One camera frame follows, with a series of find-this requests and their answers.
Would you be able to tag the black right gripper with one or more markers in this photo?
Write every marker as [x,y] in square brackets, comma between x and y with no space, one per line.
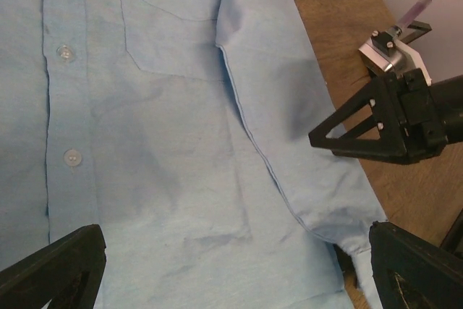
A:
[402,128]

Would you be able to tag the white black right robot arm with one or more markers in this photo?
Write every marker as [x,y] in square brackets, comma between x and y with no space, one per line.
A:
[447,95]

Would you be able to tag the light blue button shirt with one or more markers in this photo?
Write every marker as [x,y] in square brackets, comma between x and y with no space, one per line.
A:
[180,127]

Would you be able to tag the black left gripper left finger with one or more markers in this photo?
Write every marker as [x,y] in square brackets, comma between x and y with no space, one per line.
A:
[64,274]

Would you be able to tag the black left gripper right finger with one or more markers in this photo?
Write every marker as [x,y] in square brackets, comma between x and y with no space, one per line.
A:
[411,273]

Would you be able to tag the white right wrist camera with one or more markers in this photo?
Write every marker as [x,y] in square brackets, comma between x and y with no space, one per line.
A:
[390,51]

